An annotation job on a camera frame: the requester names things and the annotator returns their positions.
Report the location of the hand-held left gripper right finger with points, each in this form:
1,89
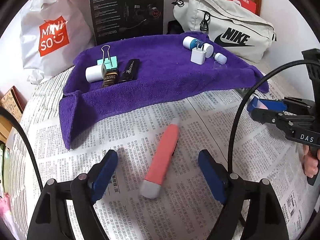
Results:
212,177

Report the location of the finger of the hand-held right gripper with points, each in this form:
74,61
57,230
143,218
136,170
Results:
270,118
276,105

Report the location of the white charger plug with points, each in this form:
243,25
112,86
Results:
197,56

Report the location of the green binder clip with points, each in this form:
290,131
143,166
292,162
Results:
112,62

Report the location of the white plastic shopping bag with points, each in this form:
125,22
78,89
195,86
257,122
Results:
50,37

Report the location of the white and blue bottle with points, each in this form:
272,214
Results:
191,42

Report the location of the black rectangular case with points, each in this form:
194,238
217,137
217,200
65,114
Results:
128,71

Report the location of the green cloth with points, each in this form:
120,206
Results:
3,170

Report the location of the purple towel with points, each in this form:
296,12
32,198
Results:
155,75

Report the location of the black headset box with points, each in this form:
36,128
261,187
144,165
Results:
125,12

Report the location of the person's right hand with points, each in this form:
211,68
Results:
310,166

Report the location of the grey waist bag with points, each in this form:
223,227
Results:
225,17

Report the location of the white paper roll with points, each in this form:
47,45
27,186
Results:
93,73

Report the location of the pink tube with white cap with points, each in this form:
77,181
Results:
162,155

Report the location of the small blue and pink case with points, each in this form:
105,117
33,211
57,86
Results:
261,104

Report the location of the newspaper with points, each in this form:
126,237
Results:
175,217

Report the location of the small clear bottle white cap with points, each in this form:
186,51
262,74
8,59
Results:
221,58

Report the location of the wooden nightstand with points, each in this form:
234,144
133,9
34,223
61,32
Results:
7,130

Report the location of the dark cloth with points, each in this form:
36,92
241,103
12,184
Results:
173,27

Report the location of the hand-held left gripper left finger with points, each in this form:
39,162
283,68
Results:
105,177

